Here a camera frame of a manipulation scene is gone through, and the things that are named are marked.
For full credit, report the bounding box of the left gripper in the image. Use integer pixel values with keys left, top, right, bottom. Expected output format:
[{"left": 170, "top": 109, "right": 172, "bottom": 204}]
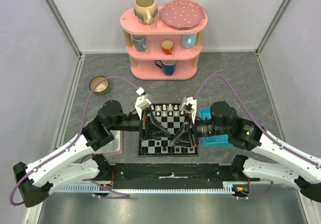
[{"left": 109, "top": 107, "right": 171, "bottom": 142}]

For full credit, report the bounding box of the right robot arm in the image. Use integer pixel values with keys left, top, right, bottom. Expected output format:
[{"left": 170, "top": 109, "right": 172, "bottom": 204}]
[{"left": 147, "top": 101, "right": 320, "bottom": 202}]

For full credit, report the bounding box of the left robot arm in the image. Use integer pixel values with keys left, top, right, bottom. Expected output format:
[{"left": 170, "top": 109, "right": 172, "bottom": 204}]
[{"left": 13, "top": 96, "right": 151, "bottom": 207}]

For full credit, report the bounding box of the black white chess board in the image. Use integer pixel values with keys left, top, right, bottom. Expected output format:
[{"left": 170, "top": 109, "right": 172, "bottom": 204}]
[{"left": 138, "top": 103, "right": 198, "bottom": 157}]

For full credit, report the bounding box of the blue plastic bin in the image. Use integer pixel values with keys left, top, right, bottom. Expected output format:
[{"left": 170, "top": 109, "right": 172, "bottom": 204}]
[{"left": 199, "top": 108, "right": 232, "bottom": 148}]

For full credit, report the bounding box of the pink metal tray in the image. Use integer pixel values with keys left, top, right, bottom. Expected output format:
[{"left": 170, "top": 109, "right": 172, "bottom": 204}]
[{"left": 82, "top": 121, "right": 122, "bottom": 155}]

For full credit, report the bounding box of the brown ceramic bowl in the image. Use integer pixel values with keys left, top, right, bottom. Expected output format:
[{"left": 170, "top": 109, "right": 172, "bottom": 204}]
[{"left": 89, "top": 76, "right": 109, "bottom": 95}]

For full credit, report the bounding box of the dark blue mug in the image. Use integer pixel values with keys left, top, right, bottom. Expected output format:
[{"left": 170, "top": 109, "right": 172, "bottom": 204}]
[{"left": 154, "top": 60, "right": 177, "bottom": 76}]

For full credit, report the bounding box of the pink three-tier shelf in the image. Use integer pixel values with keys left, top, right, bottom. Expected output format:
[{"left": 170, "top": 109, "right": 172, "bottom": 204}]
[{"left": 120, "top": 8, "right": 208, "bottom": 80}]

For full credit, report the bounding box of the orange cup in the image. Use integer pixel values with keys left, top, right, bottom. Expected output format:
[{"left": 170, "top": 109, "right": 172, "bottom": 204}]
[{"left": 161, "top": 39, "right": 175, "bottom": 55}]

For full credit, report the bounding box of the light blue mug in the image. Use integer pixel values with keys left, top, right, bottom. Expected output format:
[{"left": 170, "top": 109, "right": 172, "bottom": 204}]
[{"left": 181, "top": 33, "right": 198, "bottom": 49}]

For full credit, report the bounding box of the grey mug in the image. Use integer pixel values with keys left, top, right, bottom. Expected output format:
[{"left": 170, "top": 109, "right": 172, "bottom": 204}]
[{"left": 132, "top": 35, "right": 146, "bottom": 52}]

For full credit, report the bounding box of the pink dotted plate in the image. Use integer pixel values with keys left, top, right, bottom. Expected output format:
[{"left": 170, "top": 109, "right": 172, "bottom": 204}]
[{"left": 160, "top": 0, "right": 205, "bottom": 30}]

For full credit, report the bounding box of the beige ceramic mug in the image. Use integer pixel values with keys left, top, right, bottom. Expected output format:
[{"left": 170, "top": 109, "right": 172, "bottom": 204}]
[{"left": 133, "top": 0, "right": 158, "bottom": 25}]

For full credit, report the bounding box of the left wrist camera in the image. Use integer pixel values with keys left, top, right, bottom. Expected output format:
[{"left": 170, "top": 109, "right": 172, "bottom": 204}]
[{"left": 135, "top": 87, "right": 152, "bottom": 119}]

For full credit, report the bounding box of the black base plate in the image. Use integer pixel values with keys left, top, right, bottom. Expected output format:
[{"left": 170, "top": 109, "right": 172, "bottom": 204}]
[{"left": 95, "top": 163, "right": 249, "bottom": 188}]

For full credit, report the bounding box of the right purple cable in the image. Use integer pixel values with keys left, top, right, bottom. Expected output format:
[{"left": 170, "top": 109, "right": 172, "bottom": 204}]
[{"left": 194, "top": 74, "right": 321, "bottom": 200}]

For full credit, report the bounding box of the purple cable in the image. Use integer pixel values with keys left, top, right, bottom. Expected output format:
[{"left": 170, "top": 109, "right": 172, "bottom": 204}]
[
  {"left": 9, "top": 76, "right": 140, "bottom": 206},
  {"left": 194, "top": 74, "right": 321, "bottom": 200}
]

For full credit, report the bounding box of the white cable duct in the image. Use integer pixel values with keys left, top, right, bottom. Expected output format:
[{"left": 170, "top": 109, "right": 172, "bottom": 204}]
[{"left": 55, "top": 182, "right": 235, "bottom": 194}]

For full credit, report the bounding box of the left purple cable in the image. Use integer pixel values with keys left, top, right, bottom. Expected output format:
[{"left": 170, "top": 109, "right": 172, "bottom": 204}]
[{"left": 9, "top": 76, "right": 140, "bottom": 206}]

